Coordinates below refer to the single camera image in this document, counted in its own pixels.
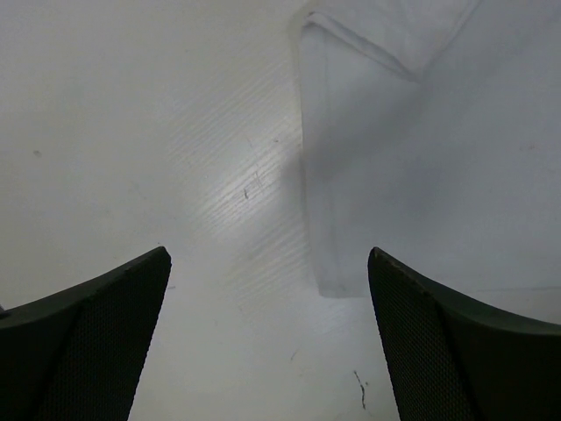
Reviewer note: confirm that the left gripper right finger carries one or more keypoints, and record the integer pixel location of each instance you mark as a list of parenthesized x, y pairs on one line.
[(451, 357)]

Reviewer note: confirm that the white skirt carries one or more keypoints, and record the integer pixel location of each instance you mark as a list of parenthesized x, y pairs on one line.
[(431, 129)]

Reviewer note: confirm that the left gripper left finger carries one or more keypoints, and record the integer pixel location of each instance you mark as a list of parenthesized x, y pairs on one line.
[(78, 354)]

